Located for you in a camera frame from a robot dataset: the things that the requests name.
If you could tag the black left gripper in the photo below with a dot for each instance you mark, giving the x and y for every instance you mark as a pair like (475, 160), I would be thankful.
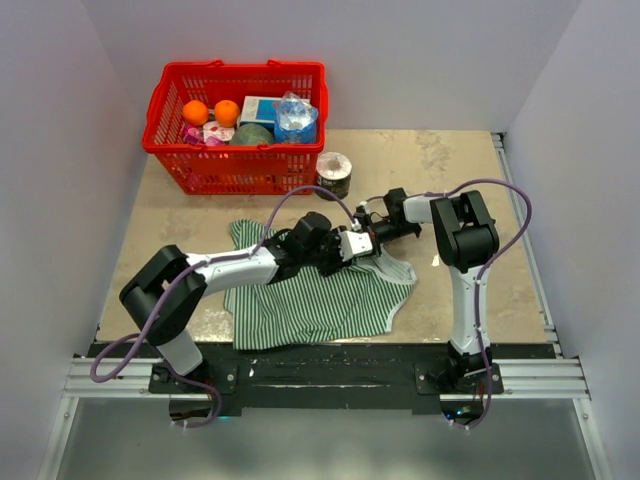
(338, 262)

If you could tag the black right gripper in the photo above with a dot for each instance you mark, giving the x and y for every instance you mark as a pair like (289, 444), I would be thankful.
(374, 231)

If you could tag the green white striped garment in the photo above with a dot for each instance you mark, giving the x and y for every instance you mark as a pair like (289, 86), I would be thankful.
(358, 301)

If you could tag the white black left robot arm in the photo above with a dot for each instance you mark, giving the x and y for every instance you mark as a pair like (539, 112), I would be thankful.
(163, 295)

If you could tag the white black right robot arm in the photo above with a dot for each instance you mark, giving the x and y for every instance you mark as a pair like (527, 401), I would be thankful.
(466, 240)

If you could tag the black wrapped toilet roll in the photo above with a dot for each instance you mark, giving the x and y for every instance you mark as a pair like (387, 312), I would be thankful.
(333, 173)

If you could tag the blue wrapped tissue pack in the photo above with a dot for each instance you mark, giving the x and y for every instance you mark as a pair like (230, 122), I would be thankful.
(295, 120)

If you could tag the green melon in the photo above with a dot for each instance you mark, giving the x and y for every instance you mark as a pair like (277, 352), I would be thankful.
(252, 134)

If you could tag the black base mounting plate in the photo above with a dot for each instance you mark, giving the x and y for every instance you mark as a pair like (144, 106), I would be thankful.
(327, 377)

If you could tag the white blue carton box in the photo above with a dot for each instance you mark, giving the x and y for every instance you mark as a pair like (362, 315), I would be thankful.
(259, 110)

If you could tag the red plastic shopping basket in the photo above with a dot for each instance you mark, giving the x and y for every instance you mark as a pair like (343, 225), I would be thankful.
(264, 169)

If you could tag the pink white snack packet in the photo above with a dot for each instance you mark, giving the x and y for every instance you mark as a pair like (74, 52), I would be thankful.
(210, 134)

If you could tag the right orange fruit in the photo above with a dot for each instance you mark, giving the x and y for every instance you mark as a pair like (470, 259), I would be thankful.
(226, 113)

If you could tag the orange fruit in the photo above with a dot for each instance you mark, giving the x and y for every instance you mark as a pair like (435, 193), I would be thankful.
(226, 113)
(195, 113)

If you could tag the left orange fruit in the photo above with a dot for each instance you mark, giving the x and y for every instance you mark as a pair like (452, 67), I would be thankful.
(195, 113)

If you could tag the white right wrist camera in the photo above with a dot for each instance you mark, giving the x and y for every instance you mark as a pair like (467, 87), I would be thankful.
(362, 217)

